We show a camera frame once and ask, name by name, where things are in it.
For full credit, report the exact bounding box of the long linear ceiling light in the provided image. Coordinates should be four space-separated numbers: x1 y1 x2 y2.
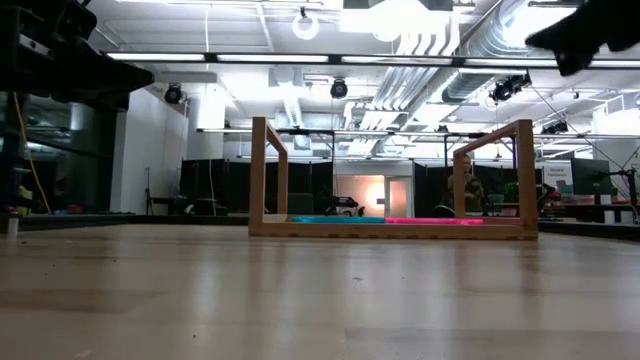
104 51 640 70

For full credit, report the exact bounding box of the wooden slatted shelf rack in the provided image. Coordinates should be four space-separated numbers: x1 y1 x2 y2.
248 116 540 241

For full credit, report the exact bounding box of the white door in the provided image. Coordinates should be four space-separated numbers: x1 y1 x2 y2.
383 175 409 220

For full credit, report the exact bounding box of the black computer monitor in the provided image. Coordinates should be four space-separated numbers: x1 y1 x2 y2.
570 157 615 197

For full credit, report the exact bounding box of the black partition curtain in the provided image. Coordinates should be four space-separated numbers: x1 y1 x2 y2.
178 158 335 215

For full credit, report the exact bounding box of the person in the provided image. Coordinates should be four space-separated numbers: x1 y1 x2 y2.
446 153 486 219

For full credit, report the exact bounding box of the yellow cable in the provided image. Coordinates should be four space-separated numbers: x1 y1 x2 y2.
12 92 53 215

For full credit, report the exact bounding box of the white wheeled robot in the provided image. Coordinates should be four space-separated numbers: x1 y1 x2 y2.
324 195 366 219

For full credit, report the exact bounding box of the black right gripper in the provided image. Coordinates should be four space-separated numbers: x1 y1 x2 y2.
524 0 626 77

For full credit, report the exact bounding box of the black metal frame stand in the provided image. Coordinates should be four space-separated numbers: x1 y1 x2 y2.
258 127 337 217

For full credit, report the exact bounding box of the dark chair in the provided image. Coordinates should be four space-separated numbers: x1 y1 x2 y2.
287 192 315 216

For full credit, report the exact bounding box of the black ceiling spotlight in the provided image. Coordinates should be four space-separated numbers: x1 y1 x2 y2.
329 78 350 100
163 83 184 105
540 119 570 136
489 72 533 104

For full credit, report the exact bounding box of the white sign poster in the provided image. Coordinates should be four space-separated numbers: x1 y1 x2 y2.
542 160 574 190

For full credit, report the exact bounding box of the black tripod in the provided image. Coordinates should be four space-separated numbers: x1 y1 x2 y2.
143 167 164 216

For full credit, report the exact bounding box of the dark office desk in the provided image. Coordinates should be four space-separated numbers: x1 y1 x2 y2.
537 199 640 225

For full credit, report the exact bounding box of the white ring ceiling lamp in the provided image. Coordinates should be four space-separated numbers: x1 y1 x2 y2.
291 12 321 41

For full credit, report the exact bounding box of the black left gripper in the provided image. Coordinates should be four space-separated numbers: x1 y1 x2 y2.
54 49 155 112

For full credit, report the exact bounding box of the silver ceiling air duct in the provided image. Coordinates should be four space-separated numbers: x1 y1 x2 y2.
442 0 554 105

